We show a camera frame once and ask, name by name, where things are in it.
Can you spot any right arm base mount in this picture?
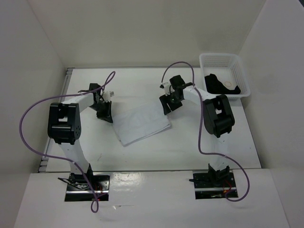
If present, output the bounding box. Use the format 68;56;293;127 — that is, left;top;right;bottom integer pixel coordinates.
189;171;238;200

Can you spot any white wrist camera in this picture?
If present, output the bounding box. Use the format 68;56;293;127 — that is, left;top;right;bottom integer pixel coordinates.
160;82;174;96
102;91;114;103

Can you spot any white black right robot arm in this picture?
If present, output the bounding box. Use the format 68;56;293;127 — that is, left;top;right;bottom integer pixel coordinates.
159;75;235;157

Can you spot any black skirt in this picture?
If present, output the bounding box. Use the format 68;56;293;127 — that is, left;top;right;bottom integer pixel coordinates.
204;74;241;95

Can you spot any white plastic laundry basket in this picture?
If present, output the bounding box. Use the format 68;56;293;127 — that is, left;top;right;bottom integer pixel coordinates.
199;53;251;100

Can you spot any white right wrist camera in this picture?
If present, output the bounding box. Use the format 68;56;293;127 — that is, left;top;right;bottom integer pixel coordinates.
160;82;174;96

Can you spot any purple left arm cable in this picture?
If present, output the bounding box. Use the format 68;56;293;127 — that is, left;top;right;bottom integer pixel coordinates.
19;70;116;212

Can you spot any white skirt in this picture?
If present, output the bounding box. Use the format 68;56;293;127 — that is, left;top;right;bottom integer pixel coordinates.
113;101;171;147

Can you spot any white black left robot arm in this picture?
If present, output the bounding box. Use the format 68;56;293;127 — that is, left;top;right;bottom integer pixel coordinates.
47;83;114;190

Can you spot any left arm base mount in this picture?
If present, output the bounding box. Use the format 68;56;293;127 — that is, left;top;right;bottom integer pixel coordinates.
57;172;110;202

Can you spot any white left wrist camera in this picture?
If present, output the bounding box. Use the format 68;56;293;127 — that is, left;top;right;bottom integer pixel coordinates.
102;91;114;103

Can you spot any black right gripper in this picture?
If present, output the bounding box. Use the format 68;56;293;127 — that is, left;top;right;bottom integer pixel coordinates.
160;90;183;115

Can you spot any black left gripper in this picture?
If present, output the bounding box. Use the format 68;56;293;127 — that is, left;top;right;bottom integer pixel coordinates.
89;100;113;123

